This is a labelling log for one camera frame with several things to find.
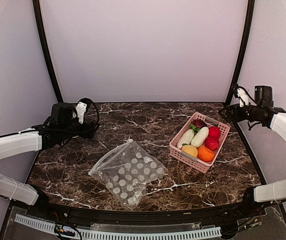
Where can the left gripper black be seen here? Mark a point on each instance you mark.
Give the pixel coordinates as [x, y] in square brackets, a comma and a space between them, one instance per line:
[88, 132]

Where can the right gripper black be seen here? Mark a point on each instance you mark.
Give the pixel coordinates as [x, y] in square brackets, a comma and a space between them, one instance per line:
[230, 108]

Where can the bright red tomato toy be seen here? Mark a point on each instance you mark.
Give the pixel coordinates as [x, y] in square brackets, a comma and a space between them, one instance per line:
[214, 132]

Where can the dark red beet toy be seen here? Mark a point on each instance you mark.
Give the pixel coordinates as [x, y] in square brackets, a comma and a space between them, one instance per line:
[198, 124]

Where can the dark red pomegranate toy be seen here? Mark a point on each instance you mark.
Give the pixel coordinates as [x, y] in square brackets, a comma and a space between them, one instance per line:
[212, 143]

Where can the yellow peach toy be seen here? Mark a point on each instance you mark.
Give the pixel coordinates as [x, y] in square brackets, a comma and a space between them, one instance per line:
[191, 150]

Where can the clear polka dot zip bag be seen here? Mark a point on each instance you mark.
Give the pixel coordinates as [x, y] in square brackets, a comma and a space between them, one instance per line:
[126, 170]

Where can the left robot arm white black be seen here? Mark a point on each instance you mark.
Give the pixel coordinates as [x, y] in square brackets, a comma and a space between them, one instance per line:
[35, 139]

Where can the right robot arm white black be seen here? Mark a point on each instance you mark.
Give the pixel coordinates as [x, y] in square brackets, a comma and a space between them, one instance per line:
[274, 119]

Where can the white radish toy right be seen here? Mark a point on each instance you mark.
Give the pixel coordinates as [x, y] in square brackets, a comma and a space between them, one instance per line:
[200, 137]

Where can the white radish toy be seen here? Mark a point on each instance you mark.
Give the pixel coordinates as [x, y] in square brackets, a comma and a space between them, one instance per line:
[186, 138]
[200, 137]

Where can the orange tangerine toy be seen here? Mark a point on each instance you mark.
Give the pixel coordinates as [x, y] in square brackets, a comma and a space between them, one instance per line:
[205, 154]

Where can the white radish toy left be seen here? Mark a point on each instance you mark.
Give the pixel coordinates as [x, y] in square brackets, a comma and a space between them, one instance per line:
[186, 138]

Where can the pink plastic basket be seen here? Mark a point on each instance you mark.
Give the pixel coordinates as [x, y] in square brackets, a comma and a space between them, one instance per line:
[193, 162]

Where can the circuit board with leds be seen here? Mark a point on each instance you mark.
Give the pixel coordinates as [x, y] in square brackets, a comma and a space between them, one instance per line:
[60, 231]

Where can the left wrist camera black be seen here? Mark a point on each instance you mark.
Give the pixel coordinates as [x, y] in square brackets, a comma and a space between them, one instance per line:
[64, 113]

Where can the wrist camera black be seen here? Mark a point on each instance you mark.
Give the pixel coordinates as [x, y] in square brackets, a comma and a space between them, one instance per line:
[263, 96]
[64, 113]

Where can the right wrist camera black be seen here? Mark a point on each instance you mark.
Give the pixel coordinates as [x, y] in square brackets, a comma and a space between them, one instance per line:
[263, 96]

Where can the black front rail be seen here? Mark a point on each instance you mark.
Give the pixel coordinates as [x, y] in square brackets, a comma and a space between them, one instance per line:
[220, 215]

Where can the right black frame post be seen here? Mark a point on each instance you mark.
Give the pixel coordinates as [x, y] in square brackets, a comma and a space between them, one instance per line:
[242, 49]

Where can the black frame post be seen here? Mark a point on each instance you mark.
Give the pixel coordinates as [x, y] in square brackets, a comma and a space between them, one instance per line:
[242, 49]
[45, 50]

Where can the white slotted cable duct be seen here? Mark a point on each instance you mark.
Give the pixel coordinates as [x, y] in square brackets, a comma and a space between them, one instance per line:
[121, 232]

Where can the left black frame post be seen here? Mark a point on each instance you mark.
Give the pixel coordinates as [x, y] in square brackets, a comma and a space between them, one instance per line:
[45, 50]

